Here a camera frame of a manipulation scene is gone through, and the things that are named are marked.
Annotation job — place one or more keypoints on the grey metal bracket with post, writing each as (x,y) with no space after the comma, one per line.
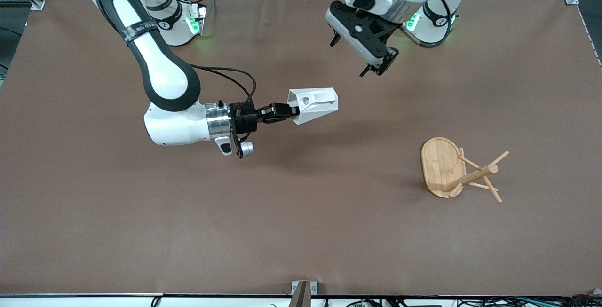
(303,290)

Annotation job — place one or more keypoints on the wooden cup rack with pegs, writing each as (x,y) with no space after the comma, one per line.
(439,166)

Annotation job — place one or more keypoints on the white table edge rail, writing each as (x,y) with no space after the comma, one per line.
(94,302)

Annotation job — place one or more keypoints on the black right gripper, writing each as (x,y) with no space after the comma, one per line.
(246,118)

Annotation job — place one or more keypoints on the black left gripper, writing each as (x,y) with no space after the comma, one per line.
(387,62)

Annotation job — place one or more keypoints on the brown table cover sheet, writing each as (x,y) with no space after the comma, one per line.
(301,213)

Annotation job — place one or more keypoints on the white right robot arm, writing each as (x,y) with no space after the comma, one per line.
(162,67)

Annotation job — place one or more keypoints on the white angular cup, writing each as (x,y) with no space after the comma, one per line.
(317,105)

